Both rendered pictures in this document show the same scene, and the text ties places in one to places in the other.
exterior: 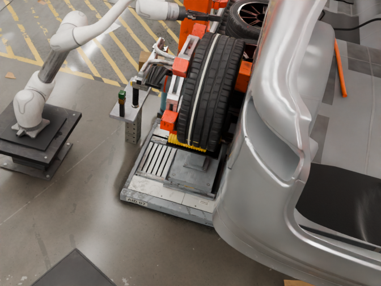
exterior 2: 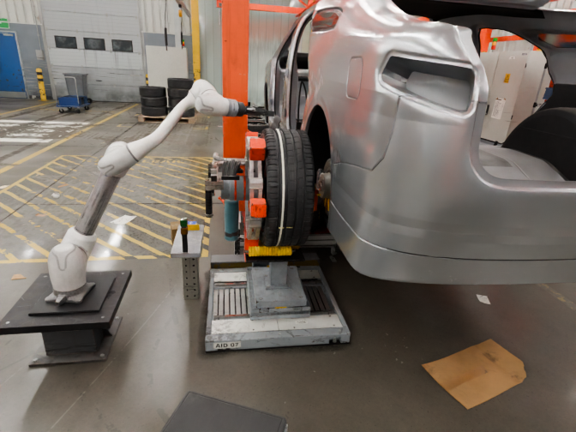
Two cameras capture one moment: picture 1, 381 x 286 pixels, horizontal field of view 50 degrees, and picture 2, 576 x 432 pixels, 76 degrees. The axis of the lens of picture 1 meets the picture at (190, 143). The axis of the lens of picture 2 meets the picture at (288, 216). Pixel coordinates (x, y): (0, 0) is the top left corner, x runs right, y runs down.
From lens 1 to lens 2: 102 cm
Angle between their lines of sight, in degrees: 29
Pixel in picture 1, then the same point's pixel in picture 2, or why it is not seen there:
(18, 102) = (57, 255)
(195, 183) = (287, 299)
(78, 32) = (134, 145)
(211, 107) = (300, 177)
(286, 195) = (470, 129)
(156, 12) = (219, 104)
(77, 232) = (167, 404)
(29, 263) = not seen: outside the picture
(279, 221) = (466, 174)
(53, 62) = (97, 203)
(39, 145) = (91, 307)
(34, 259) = not seen: outside the picture
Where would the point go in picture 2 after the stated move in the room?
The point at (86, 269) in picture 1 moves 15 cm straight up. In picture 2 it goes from (216, 409) to (215, 376)
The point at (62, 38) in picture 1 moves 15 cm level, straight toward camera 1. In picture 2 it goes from (114, 155) to (124, 161)
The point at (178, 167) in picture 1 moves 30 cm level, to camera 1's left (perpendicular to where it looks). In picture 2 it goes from (261, 291) to (212, 297)
